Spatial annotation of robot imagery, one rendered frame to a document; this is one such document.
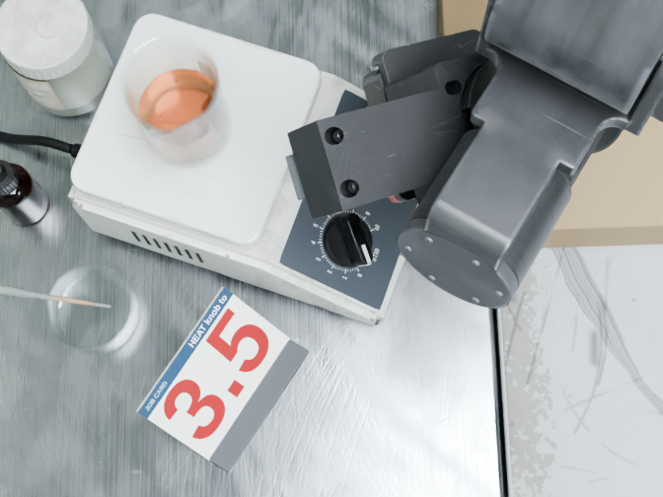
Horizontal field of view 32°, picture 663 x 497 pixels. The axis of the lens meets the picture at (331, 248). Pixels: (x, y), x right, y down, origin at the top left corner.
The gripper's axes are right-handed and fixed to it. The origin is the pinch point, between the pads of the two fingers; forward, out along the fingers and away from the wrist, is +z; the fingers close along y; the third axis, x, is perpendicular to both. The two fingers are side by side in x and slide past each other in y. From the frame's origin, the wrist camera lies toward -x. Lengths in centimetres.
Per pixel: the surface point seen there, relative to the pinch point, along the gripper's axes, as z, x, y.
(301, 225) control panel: 1.4, -5.5, 2.6
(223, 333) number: 5.6, -10.6, 7.6
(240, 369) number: 6.2, -10.0, 10.1
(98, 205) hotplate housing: 6.9, -15.4, -2.0
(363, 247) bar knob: -0.4, -2.9, 4.8
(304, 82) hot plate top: 0.5, -3.1, -5.5
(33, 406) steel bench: 13.3, -21.3, 8.8
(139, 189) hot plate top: 3.8, -13.6, -2.1
